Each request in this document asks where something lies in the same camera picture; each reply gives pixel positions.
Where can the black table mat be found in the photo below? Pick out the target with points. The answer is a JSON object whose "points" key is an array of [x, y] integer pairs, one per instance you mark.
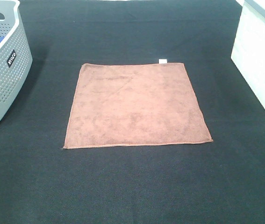
{"points": [[222, 182]]}

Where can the grey perforated laundry basket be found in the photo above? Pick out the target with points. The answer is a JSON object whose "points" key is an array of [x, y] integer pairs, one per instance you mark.
{"points": [[15, 54]]}

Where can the brown microfiber towel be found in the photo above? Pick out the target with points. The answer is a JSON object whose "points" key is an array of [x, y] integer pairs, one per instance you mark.
{"points": [[134, 105]]}

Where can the white plastic storage bin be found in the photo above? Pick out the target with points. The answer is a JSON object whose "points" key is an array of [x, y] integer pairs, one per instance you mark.
{"points": [[248, 52]]}

